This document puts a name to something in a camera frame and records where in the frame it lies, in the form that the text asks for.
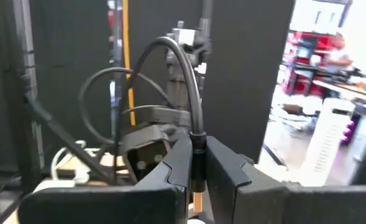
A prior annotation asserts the black USB cable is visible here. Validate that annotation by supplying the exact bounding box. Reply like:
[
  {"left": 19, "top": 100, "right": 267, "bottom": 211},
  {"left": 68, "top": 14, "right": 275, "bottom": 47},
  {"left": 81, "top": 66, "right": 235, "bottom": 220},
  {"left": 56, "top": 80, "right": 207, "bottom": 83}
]
[{"left": 112, "top": 36, "right": 208, "bottom": 215}]

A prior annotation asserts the yellow vertical strip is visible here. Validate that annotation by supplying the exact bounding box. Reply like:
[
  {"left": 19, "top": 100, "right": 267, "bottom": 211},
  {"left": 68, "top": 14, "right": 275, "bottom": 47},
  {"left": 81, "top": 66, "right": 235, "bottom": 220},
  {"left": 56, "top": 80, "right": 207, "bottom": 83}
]
[{"left": 121, "top": 0, "right": 137, "bottom": 126}]

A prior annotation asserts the wooden workbench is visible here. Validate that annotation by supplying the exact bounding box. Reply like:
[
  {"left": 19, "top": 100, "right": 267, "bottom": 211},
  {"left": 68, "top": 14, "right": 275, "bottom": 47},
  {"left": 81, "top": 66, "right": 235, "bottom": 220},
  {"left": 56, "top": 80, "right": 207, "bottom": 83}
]
[{"left": 312, "top": 79, "right": 366, "bottom": 101}]

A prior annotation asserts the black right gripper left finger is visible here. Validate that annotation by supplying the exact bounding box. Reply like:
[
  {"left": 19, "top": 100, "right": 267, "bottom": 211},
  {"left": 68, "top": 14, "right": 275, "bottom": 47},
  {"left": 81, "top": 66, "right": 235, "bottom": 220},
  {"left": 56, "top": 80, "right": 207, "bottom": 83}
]
[{"left": 17, "top": 135, "right": 193, "bottom": 224}]

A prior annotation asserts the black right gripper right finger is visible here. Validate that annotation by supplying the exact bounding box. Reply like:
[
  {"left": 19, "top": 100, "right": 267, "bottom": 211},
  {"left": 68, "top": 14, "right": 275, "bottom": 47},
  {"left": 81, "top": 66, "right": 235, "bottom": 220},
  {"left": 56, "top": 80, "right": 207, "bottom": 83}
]
[{"left": 206, "top": 136, "right": 366, "bottom": 224}]

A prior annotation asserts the silver frame post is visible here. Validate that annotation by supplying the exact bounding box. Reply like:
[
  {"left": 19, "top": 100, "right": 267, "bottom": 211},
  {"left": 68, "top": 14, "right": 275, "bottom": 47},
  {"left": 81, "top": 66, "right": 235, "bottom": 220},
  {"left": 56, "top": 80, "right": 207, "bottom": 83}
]
[{"left": 12, "top": 0, "right": 46, "bottom": 170}]

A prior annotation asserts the thick white power cord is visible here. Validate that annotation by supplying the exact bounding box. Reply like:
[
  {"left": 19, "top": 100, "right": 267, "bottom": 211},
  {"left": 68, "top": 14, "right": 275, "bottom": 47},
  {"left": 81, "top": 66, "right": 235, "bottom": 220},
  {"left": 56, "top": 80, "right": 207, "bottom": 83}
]
[{"left": 50, "top": 139, "right": 92, "bottom": 184}]

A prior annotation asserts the grey vertical pole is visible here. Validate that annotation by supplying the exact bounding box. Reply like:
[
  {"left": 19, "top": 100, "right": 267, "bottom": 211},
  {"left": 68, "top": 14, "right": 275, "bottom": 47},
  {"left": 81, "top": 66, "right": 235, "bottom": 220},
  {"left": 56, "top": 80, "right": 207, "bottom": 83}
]
[{"left": 108, "top": 0, "right": 124, "bottom": 138}]

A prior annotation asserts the black diagonal strut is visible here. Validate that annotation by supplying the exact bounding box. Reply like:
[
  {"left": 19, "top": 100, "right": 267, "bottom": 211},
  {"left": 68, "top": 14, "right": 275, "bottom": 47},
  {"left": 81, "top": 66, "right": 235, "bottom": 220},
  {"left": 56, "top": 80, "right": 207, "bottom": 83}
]
[{"left": 25, "top": 96, "right": 117, "bottom": 185}]

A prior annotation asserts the white power strip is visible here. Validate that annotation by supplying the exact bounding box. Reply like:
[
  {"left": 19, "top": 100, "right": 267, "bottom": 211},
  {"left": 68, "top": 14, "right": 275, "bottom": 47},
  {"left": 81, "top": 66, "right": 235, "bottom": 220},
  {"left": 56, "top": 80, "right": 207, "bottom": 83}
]
[{"left": 33, "top": 179, "right": 78, "bottom": 193}]

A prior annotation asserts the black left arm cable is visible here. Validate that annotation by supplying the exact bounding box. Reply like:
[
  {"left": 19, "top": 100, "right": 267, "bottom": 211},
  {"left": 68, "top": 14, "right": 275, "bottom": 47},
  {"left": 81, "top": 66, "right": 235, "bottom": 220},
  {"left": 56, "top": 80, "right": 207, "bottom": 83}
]
[{"left": 78, "top": 67, "right": 175, "bottom": 146}]

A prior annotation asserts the red storage shelf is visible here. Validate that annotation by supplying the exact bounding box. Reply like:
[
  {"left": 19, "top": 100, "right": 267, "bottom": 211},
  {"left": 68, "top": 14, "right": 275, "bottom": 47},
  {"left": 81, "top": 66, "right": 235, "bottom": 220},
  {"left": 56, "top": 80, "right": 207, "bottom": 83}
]
[{"left": 281, "top": 30, "right": 337, "bottom": 98}]

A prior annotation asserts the person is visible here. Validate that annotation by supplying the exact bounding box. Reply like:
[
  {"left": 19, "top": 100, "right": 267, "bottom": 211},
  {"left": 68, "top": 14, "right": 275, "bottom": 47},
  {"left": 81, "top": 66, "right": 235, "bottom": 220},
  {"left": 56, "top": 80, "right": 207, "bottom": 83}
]
[{"left": 324, "top": 32, "right": 355, "bottom": 74}]

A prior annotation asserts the white perforated panel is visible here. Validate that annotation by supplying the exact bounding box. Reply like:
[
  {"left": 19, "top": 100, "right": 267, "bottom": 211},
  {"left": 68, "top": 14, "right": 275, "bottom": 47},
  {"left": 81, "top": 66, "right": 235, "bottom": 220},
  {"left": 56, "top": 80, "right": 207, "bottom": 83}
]
[{"left": 299, "top": 98, "right": 357, "bottom": 185}]

